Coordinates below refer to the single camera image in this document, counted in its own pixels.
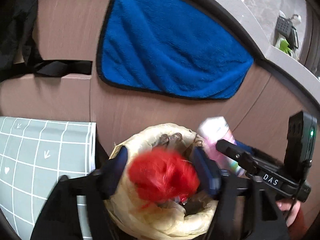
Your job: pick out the black cloth bag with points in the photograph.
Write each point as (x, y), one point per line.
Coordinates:
(19, 52)

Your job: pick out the grey countertop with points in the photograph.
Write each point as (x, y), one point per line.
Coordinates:
(298, 79)

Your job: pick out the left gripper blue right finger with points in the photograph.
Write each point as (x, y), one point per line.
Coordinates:
(207, 171)

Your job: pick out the green grid tablecloth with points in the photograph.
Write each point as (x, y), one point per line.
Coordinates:
(34, 155)

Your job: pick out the right hand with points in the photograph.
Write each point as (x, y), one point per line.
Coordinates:
(292, 208)

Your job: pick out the red plastic bag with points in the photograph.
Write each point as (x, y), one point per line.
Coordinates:
(160, 175)

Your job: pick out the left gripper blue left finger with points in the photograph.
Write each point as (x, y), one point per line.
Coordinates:
(111, 173)

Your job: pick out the blue towel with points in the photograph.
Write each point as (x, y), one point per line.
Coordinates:
(169, 47)

